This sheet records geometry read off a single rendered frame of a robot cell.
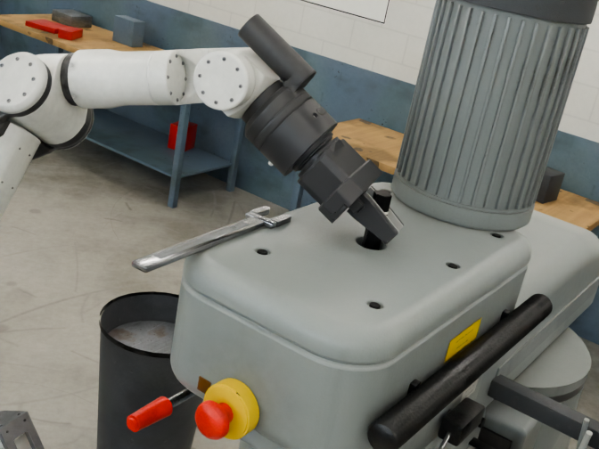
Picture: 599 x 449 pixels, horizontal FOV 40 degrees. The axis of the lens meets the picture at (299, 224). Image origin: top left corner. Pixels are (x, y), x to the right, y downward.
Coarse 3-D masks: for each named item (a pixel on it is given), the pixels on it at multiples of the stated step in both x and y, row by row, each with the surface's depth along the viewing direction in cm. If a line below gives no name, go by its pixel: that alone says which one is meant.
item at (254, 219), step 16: (256, 208) 100; (240, 224) 94; (256, 224) 95; (272, 224) 96; (192, 240) 88; (208, 240) 89; (224, 240) 90; (144, 256) 82; (160, 256) 83; (176, 256) 84; (144, 272) 80
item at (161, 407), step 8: (184, 392) 95; (192, 392) 96; (160, 400) 92; (168, 400) 92; (176, 400) 94; (184, 400) 95; (144, 408) 90; (152, 408) 91; (160, 408) 91; (168, 408) 92; (128, 416) 89; (136, 416) 89; (144, 416) 90; (152, 416) 90; (160, 416) 91; (128, 424) 89; (136, 424) 89; (144, 424) 89
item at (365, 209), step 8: (360, 200) 95; (368, 200) 95; (352, 208) 95; (360, 208) 95; (368, 208) 95; (376, 208) 95; (352, 216) 96; (360, 216) 96; (368, 216) 95; (376, 216) 95; (384, 216) 95; (368, 224) 96; (376, 224) 95; (384, 224) 95; (392, 224) 95; (376, 232) 96; (384, 232) 95; (392, 232) 95; (384, 240) 96
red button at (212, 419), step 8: (208, 400) 82; (200, 408) 82; (208, 408) 81; (216, 408) 81; (224, 408) 83; (200, 416) 82; (208, 416) 81; (216, 416) 81; (224, 416) 81; (232, 416) 83; (200, 424) 82; (208, 424) 81; (216, 424) 81; (224, 424) 81; (208, 432) 82; (216, 432) 81; (224, 432) 81
